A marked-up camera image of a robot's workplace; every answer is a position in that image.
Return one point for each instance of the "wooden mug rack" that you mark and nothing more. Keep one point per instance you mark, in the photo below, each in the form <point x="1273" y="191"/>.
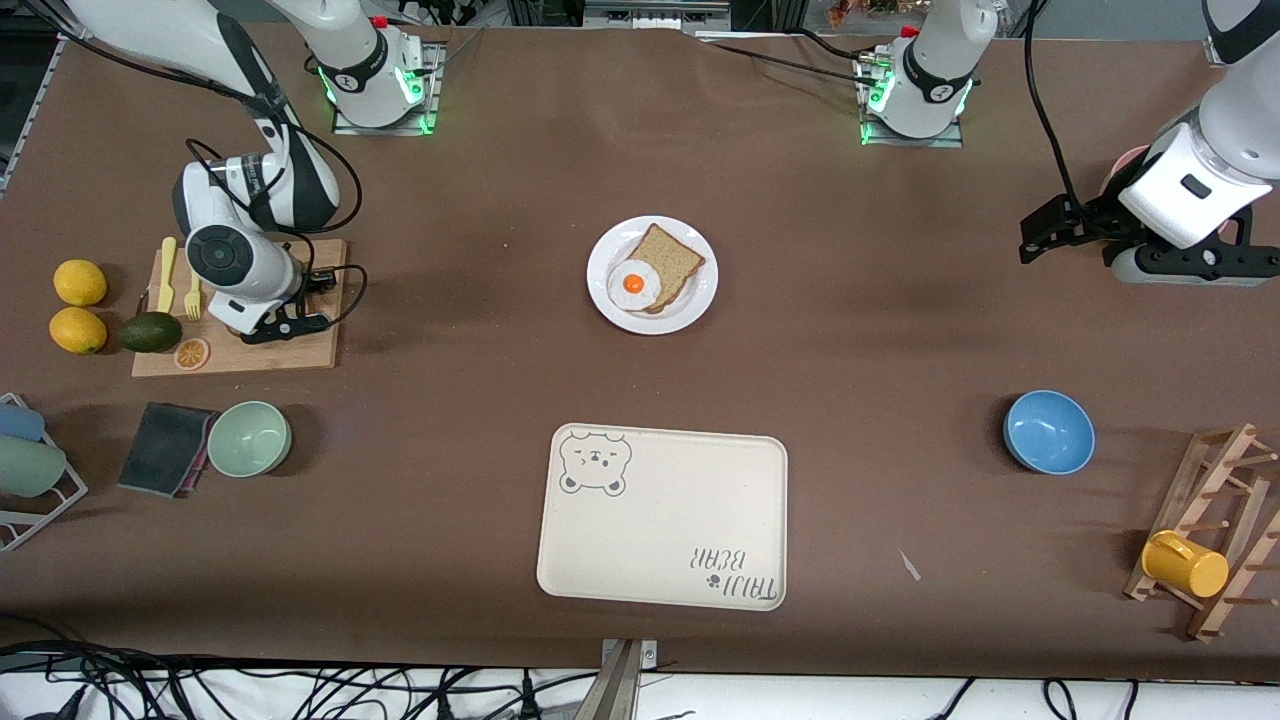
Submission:
<point x="1190" y="480"/>

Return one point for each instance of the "light blue cup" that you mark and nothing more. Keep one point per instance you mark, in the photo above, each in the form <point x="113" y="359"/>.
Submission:
<point x="18" y="422"/>

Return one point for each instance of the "pale green cup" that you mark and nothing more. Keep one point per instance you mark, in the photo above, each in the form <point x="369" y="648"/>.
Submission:
<point x="28" y="467"/>

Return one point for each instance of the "brown bread slice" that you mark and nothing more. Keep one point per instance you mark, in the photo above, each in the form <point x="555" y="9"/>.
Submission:
<point x="672" y="255"/>

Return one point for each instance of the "dark grey folded cloth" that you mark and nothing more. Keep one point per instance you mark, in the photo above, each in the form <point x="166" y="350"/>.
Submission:
<point x="160" y="450"/>

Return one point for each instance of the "orange slice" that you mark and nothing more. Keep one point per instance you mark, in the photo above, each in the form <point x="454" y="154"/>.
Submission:
<point x="192" y="354"/>

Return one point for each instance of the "white round plate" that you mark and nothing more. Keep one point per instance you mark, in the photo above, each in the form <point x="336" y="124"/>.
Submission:
<point x="695" y="300"/>

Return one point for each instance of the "yellow plastic fork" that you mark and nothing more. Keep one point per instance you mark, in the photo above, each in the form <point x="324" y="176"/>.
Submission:
<point x="193" y="300"/>

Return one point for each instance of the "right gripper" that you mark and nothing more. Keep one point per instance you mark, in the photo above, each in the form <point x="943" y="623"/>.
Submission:
<point x="309" y="283"/>

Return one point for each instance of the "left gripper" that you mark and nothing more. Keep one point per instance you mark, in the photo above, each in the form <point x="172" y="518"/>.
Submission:
<point x="1092" y="219"/>

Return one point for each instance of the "wooden cutting board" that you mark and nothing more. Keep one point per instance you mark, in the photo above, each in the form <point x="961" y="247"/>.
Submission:
<point x="300" y="355"/>

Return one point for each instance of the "yellow plastic knife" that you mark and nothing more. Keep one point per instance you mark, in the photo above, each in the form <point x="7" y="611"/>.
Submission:
<point x="166" y="275"/>

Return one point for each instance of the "cream bear print tray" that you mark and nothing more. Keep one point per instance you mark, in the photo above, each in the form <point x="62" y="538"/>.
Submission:
<point x="660" y="520"/>

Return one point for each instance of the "yellow mug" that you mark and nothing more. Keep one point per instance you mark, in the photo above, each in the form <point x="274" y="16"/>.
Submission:
<point x="1185" y="565"/>

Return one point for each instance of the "white tape scrap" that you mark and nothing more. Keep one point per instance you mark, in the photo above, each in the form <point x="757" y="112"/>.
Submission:
<point x="909" y="566"/>

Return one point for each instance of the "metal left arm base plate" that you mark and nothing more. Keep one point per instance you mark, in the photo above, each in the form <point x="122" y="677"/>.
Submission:
<point x="915" y="142"/>

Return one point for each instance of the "dark green avocado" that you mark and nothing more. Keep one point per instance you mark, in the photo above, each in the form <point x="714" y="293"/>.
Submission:
<point x="150" y="333"/>

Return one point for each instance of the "pale green bowl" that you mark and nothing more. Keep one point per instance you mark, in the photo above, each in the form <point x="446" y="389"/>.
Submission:
<point x="250" y="438"/>

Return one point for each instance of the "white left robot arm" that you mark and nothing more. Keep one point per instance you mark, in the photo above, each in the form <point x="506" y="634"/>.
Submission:
<point x="930" y="70"/>

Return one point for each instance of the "metal table bracket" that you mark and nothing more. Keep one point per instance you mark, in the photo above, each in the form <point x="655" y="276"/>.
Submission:
<point x="620" y="680"/>

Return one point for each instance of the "toy fried egg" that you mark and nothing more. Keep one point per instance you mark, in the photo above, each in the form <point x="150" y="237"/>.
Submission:
<point x="632" y="285"/>

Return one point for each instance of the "yellow lemon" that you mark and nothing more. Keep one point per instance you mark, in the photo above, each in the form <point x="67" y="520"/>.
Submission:
<point x="80" y="283"/>
<point x="78" y="330"/>

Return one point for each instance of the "blue bowl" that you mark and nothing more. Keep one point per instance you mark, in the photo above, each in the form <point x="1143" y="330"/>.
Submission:
<point x="1050" y="432"/>

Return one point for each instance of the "pink plate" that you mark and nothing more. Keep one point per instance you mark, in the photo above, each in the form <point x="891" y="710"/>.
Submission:
<point x="1122" y="170"/>

